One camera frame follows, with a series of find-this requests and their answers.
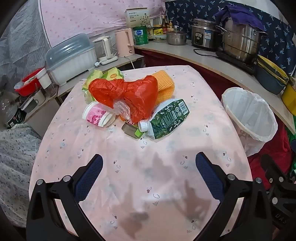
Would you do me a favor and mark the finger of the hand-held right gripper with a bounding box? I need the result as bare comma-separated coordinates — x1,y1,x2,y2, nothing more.
261,153,289,191
268,178,296,209

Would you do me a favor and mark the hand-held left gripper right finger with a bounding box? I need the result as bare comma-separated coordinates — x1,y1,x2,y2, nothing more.
195,152,273,241

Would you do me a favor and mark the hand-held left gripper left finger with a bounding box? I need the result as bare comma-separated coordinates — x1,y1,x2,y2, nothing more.
26,153,104,241

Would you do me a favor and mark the pink paper cup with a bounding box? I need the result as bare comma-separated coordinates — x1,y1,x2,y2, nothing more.
83,101,116,128

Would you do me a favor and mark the small green drink box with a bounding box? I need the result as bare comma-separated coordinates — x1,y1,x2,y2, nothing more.
121,120,144,139

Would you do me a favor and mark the white lined trash bin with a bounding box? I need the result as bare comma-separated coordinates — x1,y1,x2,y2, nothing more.
221,87,278,158

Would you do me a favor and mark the dark green capped carton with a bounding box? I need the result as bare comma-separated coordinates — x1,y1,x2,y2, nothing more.
138,99,190,140

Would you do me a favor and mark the clear plastic bag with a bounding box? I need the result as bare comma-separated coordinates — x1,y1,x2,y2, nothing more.
113,100,132,121

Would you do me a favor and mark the red plastic bag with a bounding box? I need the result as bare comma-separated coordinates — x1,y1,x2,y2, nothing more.
88,75,159,122

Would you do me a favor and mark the light green snack package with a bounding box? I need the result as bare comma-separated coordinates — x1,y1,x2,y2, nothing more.
103,67,125,81
81,69,104,105

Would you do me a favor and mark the yellow foam net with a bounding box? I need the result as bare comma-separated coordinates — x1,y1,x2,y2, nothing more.
151,70,174,106

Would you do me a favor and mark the green plastic sheet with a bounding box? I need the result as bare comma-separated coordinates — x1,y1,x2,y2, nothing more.
287,132,296,177

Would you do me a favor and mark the pink printed tablecloth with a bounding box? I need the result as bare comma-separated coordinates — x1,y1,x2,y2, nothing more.
28,65,253,241

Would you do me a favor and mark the white floral cloth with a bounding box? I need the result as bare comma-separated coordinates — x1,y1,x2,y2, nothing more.
0,123,42,229

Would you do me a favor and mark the yellow electric pot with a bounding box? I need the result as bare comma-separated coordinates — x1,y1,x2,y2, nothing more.
281,76,296,110

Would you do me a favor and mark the blue basin with yellow rim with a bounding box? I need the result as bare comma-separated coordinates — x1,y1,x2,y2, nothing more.
257,61,290,82
255,65,287,95
257,54,290,78

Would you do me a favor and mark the white mug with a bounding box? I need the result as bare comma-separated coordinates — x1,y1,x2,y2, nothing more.
33,89,46,106

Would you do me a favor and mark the clear glass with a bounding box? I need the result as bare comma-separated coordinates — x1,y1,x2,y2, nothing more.
44,82,58,98

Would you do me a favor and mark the white cup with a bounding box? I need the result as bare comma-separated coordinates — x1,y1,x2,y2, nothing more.
36,69,52,89

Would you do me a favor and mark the black induction cooktop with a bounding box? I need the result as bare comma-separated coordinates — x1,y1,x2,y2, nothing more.
216,51,258,75

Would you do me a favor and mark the red bowl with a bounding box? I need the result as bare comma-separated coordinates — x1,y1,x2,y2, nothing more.
14,67,44,96

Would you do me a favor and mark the white dish container clear lid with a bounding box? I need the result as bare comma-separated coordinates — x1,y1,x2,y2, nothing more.
45,34,97,87

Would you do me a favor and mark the beige low cabinet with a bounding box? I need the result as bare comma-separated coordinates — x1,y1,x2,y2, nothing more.
57,54,145,103

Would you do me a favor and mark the white glass electric kettle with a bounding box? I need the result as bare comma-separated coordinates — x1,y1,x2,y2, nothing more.
92,36,118,66

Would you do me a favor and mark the large steel steamer pot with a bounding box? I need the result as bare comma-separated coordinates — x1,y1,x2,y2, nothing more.
216,16,269,63

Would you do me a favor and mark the navy floral cloth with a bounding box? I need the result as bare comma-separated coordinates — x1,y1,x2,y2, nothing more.
165,0,296,77

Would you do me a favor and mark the pink electric kettle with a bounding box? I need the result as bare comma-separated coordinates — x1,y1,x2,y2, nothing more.
115,28,136,57

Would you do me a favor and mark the steel rice cooker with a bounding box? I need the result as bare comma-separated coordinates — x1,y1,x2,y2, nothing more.
191,18,221,50

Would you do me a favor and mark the grey patterned cloth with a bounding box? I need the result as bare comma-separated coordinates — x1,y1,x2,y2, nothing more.
0,14,50,84

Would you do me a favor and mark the green tin can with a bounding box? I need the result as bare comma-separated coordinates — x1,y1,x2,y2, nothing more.
132,25,149,45

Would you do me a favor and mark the dark sauce bottle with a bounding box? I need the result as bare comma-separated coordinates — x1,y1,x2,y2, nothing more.
161,14,168,35

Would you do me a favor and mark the purple cloth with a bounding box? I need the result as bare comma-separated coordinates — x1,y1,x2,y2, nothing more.
214,5,265,31

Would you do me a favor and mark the pink dotted hanging sheet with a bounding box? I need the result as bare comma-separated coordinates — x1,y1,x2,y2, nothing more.
38,0,167,47

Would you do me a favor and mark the white cardboard box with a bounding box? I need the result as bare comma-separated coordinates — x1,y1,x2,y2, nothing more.
125,8,151,28

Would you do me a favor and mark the black power cable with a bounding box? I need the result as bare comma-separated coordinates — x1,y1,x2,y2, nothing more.
193,48,223,57

